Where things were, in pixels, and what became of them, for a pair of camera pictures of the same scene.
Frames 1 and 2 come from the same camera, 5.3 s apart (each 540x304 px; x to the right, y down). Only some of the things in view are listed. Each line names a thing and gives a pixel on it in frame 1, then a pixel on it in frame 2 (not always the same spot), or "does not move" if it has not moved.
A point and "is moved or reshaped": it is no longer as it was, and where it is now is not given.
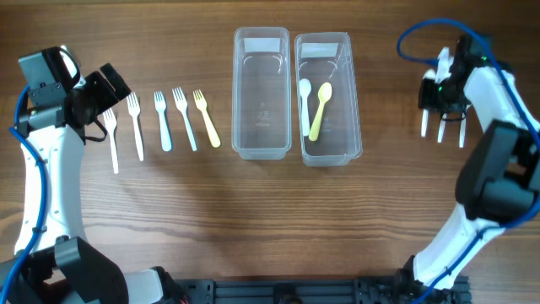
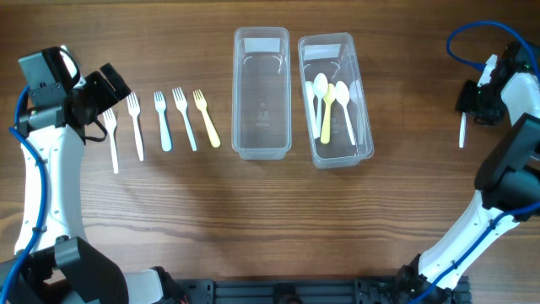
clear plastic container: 327,99 is moved or reshaped
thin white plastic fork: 110,121 does not move
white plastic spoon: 429,74 → 320,87
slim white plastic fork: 182,104 does not move
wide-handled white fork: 160,105 does not move
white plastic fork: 134,106 does not move
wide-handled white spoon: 305,87 is moved or reshaped
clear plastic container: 261,93 does not move
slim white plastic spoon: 442,127 → 342,95
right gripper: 441,105 → 467,101
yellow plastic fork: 202,105 does not move
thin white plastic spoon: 462,131 does not move
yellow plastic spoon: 324,92 → 328,95
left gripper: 98,90 does not move
